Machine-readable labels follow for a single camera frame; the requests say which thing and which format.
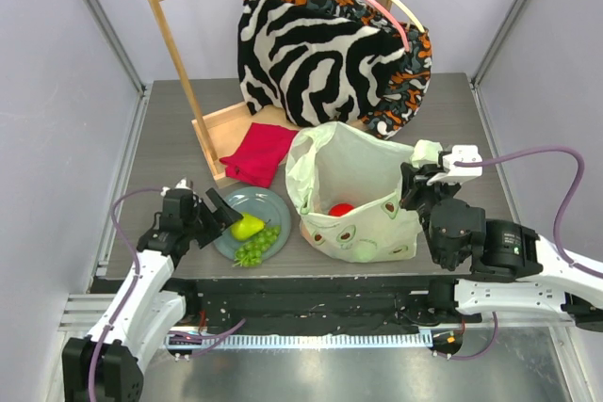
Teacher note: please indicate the wooden clothes rack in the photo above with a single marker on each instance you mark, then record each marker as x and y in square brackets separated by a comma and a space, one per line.
[219, 133]

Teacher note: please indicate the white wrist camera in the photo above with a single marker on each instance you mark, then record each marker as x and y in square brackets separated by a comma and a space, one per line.
[458, 166]
[184, 183]

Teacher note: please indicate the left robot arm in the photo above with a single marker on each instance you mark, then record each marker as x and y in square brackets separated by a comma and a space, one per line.
[109, 362]

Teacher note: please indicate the zebra pattern garment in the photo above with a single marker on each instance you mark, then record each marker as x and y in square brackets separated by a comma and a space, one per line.
[315, 67]

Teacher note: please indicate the red apple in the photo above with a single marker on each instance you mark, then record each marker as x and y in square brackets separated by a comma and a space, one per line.
[341, 209]

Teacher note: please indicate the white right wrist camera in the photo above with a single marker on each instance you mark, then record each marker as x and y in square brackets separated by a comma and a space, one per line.
[458, 166]

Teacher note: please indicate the red folded cloth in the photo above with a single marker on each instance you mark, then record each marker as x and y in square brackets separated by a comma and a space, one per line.
[257, 158]

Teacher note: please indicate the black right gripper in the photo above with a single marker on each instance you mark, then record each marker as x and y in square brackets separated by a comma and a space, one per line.
[419, 186]

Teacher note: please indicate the aluminium frame rail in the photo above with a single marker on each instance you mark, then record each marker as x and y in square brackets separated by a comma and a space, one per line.
[100, 17]

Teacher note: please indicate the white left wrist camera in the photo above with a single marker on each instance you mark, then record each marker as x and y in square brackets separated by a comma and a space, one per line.
[184, 183]

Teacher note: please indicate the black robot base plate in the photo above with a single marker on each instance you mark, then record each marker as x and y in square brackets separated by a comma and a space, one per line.
[304, 306]

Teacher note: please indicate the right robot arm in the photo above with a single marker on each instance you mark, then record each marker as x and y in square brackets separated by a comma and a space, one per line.
[512, 267]

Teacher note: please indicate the green yellow pear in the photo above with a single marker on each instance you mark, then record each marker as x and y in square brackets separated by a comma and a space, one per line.
[247, 227]

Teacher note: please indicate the green grape bunch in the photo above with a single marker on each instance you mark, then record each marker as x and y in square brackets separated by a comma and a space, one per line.
[251, 253]

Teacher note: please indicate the camouflage pattern garment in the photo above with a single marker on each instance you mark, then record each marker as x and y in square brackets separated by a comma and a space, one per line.
[406, 87]

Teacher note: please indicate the white slotted cable duct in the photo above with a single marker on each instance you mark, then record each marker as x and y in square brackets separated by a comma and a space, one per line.
[266, 342]

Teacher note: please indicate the pale green plastic bag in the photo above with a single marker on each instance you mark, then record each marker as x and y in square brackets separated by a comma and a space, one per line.
[335, 163]

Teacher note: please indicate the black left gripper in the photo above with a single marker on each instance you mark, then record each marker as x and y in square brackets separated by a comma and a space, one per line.
[220, 219]

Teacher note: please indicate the grey blue plate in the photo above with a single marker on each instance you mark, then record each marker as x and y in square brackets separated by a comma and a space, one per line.
[261, 203]

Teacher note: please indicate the green apple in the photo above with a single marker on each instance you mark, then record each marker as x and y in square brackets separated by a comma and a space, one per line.
[365, 251]

